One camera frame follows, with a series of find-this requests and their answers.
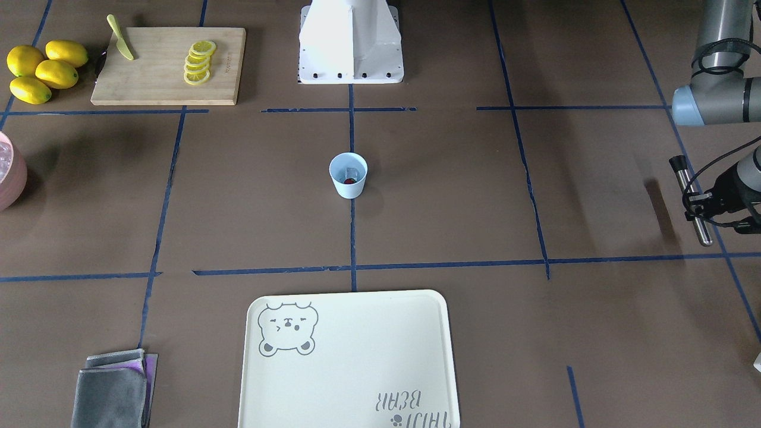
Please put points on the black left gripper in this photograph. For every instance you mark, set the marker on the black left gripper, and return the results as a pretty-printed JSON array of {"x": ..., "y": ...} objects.
[{"x": 726, "y": 191}]

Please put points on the steel muddler black tip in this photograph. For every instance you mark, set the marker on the steel muddler black tip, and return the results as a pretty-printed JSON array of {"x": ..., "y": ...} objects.
[{"x": 684, "y": 178}]

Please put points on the light blue cup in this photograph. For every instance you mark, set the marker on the light blue cup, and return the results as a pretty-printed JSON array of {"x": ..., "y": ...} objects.
[{"x": 336, "y": 171}]

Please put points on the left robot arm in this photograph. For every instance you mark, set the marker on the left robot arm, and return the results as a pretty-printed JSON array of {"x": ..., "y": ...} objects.
[{"x": 719, "y": 92}]

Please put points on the clear ice cube pile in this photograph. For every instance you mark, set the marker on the clear ice cube pile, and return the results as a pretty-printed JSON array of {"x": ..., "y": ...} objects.
[{"x": 6, "y": 159}]

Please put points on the cream bear tray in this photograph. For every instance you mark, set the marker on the cream bear tray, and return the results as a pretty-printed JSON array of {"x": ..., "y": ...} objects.
[{"x": 353, "y": 359}]

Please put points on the lemon slices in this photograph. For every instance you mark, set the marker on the lemon slices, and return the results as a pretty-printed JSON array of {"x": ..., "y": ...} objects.
[{"x": 197, "y": 63}]

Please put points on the wooden cutting board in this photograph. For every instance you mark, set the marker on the wooden cutting board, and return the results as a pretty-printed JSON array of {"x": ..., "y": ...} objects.
[{"x": 155, "y": 75}]

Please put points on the green knife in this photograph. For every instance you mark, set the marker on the green knife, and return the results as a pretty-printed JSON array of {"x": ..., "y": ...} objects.
[{"x": 121, "y": 43}]

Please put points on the grey folded cloth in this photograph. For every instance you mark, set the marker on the grey folded cloth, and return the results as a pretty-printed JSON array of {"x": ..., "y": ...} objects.
[{"x": 115, "y": 390}]

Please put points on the yellow lemon pile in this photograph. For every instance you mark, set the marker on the yellow lemon pile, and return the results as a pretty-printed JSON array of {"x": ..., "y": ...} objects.
[{"x": 38, "y": 73}]

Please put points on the pink bowl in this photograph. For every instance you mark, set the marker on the pink bowl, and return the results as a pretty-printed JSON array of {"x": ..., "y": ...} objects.
[{"x": 13, "y": 185}]

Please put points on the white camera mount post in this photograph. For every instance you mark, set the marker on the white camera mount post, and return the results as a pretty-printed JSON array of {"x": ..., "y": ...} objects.
[{"x": 350, "y": 42}]

